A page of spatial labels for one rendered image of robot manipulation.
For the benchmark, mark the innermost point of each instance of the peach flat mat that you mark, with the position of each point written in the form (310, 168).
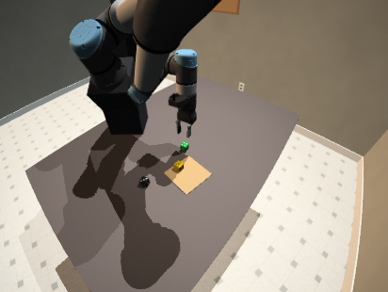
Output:
(192, 175)

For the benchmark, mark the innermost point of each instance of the green die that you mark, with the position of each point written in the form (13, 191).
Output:
(184, 146)

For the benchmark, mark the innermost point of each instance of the yellow die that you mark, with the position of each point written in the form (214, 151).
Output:
(179, 165)

